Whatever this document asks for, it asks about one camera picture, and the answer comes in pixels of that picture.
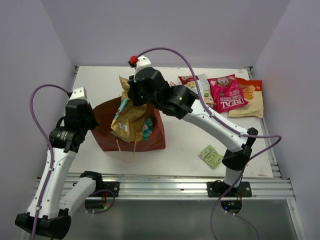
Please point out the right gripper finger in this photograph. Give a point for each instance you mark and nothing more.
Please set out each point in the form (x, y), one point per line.
(132, 87)
(137, 100)

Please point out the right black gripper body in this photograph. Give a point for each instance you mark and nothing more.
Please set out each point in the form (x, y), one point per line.
(145, 98)

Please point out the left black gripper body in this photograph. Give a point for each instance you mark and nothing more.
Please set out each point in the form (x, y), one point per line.
(90, 122)

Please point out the red paper bag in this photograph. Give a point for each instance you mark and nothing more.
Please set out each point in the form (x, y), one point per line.
(104, 114)

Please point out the brown kraft chips bag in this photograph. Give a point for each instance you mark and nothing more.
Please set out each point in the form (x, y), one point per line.
(129, 120)

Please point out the teal snack packet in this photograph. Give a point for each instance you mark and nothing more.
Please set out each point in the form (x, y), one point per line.
(147, 129)

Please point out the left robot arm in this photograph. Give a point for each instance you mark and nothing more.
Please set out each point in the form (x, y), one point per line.
(50, 213)

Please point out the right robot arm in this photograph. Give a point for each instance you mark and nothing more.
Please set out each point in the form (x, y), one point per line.
(184, 104)

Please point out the pink REAL chips bag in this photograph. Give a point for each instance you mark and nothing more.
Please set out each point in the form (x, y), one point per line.
(226, 93)

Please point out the orange beige chips bag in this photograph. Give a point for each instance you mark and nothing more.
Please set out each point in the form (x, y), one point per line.
(252, 92)

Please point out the orange yellow candy packet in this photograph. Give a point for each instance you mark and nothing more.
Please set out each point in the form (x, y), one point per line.
(172, 84)

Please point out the green small sachet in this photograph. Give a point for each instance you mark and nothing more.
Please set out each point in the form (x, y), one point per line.
(210, 156)

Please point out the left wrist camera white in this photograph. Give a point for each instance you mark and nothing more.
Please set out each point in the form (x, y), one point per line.
(78, 93)

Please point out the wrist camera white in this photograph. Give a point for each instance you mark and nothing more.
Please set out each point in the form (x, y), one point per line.
(78, 93)
(139, 63)

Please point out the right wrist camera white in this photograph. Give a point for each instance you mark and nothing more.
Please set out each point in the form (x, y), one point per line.
(139, 63)

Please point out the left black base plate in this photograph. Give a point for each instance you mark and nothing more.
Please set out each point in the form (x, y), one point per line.
(106, 190)

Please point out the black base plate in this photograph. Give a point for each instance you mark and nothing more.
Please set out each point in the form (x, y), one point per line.
(217, 188)
(106, 190)

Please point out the aluminium mounting rail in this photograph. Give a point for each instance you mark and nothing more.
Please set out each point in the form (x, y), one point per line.
(153, 187)

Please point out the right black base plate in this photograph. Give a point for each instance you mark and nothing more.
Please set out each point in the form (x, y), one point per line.
(217, 188)

